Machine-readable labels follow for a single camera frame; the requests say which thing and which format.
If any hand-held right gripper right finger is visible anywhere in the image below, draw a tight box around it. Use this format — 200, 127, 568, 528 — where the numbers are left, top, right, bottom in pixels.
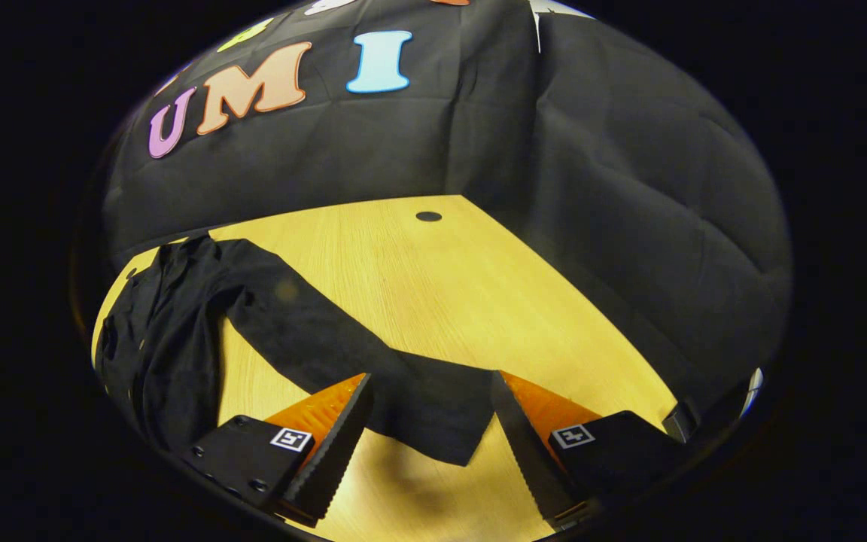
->
490, 370, 686, 531

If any black button jacket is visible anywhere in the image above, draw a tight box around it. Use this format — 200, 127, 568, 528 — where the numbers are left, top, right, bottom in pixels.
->
95, 235, 496, 466

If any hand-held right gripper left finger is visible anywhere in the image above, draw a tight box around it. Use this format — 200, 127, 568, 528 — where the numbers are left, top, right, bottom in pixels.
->
181, 373, 374, 528

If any black backdrop cloth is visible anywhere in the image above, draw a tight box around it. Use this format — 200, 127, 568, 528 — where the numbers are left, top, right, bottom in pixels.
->
72, 0, 792, 422

